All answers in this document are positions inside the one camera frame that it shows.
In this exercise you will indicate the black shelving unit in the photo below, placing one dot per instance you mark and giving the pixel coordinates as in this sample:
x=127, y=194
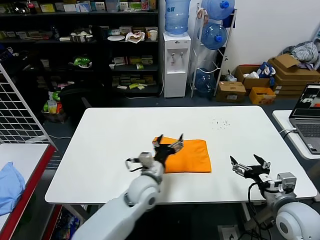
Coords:
x=103, y=75

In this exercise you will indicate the orange t-shirt white logo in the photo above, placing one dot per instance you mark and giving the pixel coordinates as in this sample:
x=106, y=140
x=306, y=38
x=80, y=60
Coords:
x=192, y=157

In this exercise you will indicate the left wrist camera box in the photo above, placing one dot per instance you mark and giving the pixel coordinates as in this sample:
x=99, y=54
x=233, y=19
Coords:
x=145, y=158

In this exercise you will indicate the clear blue plastic box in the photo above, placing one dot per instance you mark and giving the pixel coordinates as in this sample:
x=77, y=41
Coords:
x=112, y=5

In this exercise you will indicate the closed brown cardboard box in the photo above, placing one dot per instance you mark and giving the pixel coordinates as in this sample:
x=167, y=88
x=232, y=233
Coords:
x=230, y=91

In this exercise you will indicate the green white snack bag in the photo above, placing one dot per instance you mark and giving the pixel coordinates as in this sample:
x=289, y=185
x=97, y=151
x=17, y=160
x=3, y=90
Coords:
x=54, y=96

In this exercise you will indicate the white plastic food bag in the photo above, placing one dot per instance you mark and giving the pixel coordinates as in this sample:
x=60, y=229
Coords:
x=134, y=37

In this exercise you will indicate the dark cola bottle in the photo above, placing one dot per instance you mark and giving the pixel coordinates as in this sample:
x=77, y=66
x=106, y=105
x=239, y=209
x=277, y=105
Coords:
x=32, y=6

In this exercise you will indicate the white paper cup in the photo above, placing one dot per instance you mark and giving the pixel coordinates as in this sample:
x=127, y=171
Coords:
x=153, y=35

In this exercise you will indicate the brown grocery basket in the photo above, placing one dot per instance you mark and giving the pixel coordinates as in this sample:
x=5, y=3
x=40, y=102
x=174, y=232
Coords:
x=53, y=117

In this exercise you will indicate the scattered dark crumbs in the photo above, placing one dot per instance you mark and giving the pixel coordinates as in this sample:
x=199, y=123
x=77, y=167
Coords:
x=220, y=123

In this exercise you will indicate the green round fruit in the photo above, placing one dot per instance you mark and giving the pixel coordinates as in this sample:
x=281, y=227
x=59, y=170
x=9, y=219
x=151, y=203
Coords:
x=46, y=107

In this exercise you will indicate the small green packet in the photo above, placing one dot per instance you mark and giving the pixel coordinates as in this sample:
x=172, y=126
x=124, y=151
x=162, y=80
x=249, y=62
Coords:
x=133, y=86
x=139, y=66

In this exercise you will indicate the metal bowl with buns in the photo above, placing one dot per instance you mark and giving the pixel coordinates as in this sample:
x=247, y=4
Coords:
x=79, y=37

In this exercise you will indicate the stack of flat cardboard boxes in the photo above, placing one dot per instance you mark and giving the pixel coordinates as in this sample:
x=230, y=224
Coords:
x=294, y=77

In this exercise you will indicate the orange snack packet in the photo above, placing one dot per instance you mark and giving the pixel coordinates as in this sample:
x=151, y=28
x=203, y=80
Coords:
x=59, y=107

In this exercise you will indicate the white metal jug rack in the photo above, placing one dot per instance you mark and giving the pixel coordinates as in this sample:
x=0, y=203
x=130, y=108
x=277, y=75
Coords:
x=195, y=45

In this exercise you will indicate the open brown cardboard box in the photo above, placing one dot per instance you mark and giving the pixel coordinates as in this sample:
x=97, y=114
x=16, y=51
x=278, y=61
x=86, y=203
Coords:
x=252, y=83

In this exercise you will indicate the yellow green product box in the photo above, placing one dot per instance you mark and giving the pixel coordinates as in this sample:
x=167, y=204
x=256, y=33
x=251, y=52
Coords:
x=135, y=60

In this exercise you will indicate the light blue cloth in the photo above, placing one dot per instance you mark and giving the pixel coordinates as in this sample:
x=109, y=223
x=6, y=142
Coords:
x=9, y=185

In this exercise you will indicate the teal product box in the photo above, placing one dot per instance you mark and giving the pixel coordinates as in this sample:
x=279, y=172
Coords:
x=98, y=6

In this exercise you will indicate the green vegetable bag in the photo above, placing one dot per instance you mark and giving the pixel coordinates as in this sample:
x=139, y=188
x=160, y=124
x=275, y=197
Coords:
x=80, y=61

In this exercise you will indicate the white blue product box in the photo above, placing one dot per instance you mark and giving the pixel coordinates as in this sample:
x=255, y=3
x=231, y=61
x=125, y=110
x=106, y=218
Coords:
x=83, y=7

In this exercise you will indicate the white side table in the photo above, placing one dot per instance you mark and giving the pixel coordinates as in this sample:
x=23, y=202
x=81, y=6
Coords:
x=282, y=120

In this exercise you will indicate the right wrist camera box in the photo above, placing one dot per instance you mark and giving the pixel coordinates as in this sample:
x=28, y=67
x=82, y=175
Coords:
x=286, y=181

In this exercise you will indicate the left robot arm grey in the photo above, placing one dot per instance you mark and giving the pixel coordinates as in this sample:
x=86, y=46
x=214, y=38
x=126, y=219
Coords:
x=142, y=192

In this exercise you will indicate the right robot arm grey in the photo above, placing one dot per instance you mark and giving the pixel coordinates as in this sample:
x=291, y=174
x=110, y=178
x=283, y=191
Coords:
x=295, y=220

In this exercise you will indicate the grey clothes pile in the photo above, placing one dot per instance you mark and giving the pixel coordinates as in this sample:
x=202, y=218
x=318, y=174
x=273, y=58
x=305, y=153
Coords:
x=304, y=52

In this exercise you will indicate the black office chair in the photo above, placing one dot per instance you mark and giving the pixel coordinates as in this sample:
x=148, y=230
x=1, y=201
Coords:
x=74, y=97

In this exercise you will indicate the crumpled grey plastic bag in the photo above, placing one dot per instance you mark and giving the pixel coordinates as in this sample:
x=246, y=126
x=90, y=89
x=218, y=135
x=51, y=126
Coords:
x=230, y=77

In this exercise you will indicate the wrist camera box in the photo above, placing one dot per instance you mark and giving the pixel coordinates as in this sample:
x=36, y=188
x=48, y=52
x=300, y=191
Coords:
x=286, y=181
x=145, y=158

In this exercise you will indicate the white plate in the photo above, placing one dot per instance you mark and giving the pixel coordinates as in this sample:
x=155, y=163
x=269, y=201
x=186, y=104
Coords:
x=115, y=37

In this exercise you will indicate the red edged white table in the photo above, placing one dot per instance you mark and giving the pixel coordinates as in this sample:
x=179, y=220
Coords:
x=19, y=152

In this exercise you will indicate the yellow cardboard box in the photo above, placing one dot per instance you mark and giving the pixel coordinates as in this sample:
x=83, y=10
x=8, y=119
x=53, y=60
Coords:
x=260, y=97

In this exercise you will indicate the white water dispenser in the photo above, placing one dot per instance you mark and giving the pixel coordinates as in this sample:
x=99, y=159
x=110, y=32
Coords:
x=175, y=75

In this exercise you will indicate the grey laptop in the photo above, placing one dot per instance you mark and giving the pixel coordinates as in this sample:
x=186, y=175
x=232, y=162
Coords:
x=307, y=130

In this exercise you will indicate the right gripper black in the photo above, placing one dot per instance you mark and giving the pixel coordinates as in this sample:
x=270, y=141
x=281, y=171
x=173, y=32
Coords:
x=256, y=171

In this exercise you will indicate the red white product box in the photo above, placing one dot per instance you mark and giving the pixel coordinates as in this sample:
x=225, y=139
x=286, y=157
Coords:
x=120, y=61

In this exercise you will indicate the white table leg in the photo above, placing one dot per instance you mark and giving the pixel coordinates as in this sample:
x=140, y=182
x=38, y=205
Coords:
x=245, y=212

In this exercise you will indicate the blue white bag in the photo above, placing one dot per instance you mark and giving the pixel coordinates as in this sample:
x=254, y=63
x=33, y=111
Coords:
x=265, y=70

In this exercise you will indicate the white yellow carton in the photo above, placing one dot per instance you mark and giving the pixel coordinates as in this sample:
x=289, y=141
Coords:
x=52, y=107

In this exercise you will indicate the pink product box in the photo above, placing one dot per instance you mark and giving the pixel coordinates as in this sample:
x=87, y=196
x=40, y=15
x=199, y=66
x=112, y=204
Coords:
x=145, y=4

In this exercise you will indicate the white green product box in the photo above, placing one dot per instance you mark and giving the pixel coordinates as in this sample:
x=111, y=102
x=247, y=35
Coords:
x=147, y=60

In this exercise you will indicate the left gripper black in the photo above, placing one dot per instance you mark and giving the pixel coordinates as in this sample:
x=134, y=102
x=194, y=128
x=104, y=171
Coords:
x=163, y=152

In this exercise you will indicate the blue labelled water jug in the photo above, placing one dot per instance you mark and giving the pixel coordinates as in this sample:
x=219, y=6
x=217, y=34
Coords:
x=177, y=17

